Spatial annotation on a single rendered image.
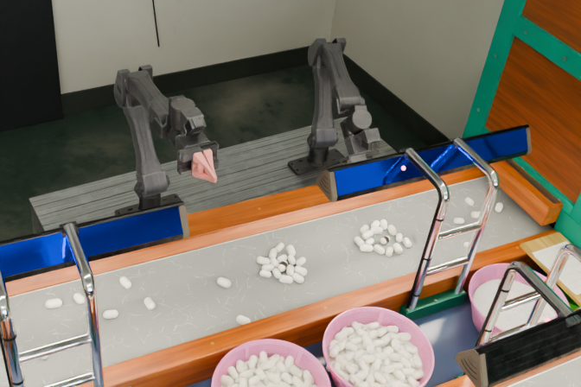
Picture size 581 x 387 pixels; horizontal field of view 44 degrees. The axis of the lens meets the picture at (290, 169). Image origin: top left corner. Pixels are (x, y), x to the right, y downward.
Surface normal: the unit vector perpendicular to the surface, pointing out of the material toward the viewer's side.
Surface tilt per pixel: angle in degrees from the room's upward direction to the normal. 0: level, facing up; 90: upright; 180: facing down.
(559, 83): 90
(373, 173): 58
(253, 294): 0
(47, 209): 0
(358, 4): 90
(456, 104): 90
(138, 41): 90
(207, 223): 0
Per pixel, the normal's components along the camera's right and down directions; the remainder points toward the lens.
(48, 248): 0.43, 0.07
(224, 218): 0.11, -0.79
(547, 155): -0.89, 0.19
